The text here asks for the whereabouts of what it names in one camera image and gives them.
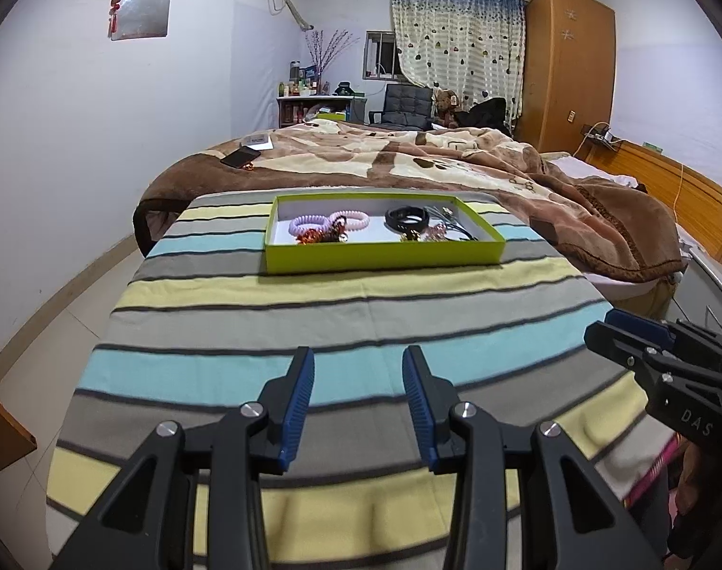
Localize purple flower branches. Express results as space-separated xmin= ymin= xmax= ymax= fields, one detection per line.
xmin=303 ymin=28 xmax=360 ymax=73

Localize black smartphone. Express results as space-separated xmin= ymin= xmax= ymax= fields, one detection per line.
xmin=221 ymin=146 xmax=262 ymax=170

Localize black chair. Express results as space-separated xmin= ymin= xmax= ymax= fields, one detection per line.
xmin=368 ymin=82 xmax=435 ymax=131

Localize pink spiral hair tie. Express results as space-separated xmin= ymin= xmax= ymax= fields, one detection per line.
xmin=328 ymin=209 xmax=372 ymax=234

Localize purple spiral hair tie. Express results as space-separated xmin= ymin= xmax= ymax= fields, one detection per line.
xmin=288 ymin=213 xmax=333 ymax=239

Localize white desk shelf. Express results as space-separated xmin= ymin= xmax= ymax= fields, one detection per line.
xmin=275 ymin=93 xmax=369 ymax=127

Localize wooden headboard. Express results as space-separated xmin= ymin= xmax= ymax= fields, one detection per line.
xmin=585 ymin=139 xmax=722 ymax=269

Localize wall mirror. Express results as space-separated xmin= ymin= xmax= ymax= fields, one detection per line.
xmin=112 ymin=0 xmax=173 ymax=42

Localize brown plush blanket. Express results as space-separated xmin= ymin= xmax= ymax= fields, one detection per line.
xmin=133 ymin=117 xmax=692 ymax=284

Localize green cardboard box tray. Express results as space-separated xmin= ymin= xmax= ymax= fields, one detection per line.
xmin=263 ymin=192 xmax=507 ymax=276

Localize wooden wardrobe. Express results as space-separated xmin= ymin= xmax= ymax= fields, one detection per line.
xmin=516 ymin=0 xmax=618 ymax=156

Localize group of bottles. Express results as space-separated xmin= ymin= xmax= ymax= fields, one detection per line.
xmin=280 ymin=58 xmax=333 ymax=98

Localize window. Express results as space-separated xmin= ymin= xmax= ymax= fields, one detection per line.
xmin=363 ymin=29 xmax=401 ymax=80

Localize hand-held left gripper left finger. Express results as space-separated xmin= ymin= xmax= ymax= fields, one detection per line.
xmin=52 ymin=346 xmax=315 ymax=570

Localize patterned curtain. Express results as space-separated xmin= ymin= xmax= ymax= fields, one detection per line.
xmin=389 ymin=0 xmax=528 ymax=127

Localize black clothing pile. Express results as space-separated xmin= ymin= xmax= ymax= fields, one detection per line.
xmin=454 ymin=96 xmax=517 ymax=135

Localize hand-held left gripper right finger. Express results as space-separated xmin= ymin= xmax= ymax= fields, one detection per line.
xmin=401 ymin=344 xmax=664 ymax=570

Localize brown teddy bear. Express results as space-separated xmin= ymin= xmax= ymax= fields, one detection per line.
xmin=432 ymin=87 xmax=465 ymax=129

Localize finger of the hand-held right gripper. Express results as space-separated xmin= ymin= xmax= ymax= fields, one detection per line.
xmin=583 ymin=319 xmax=722 ymax=390
xmin=606 ymin=307 xmax=722 ymax=364

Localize striped blanket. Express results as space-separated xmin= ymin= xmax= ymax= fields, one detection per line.
xmin=45 ymin=189 xmax=689 ymax=566

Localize wooden furniture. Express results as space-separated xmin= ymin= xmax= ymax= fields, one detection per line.
xmin=0 ymin=382 xmax=39 ymax=483

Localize black wristband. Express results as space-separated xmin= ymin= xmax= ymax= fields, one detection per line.
xmin=384 ymin=204 xmax=431 ymax=233

